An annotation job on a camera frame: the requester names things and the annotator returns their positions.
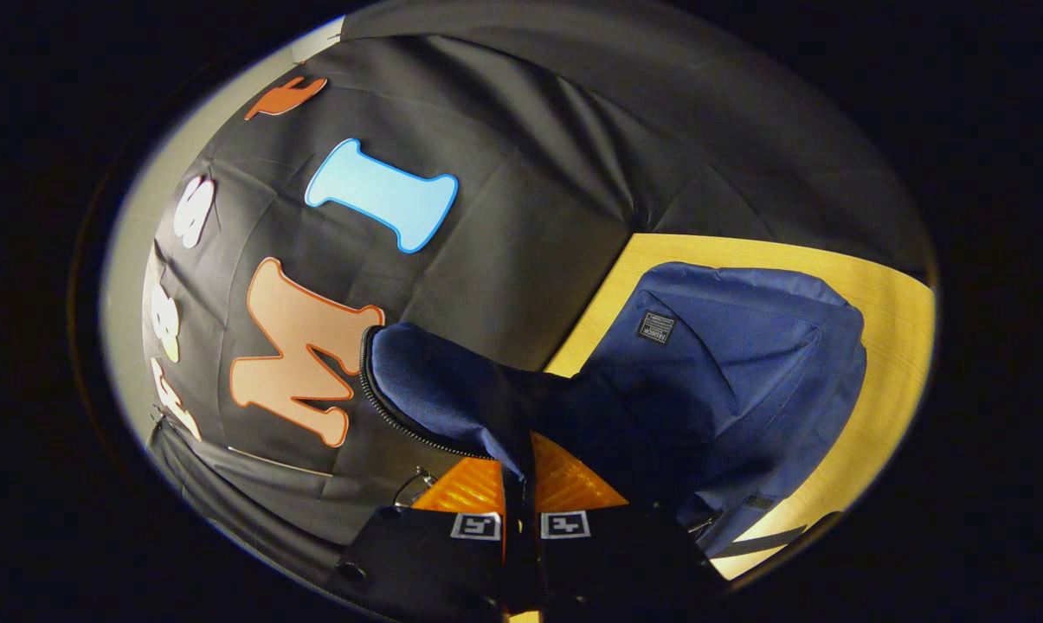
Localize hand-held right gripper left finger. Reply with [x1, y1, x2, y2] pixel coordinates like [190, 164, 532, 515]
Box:
[333, 454, 524, 623]

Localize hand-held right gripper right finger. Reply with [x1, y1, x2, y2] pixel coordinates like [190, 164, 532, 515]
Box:
[524, 431, 731, 623]

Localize black backdrop cloth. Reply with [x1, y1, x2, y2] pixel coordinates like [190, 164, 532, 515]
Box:
[140, 0, 937, 589]

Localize blue schoolbag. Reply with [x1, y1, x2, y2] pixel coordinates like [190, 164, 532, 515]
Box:
[358, 262, 868, 562]

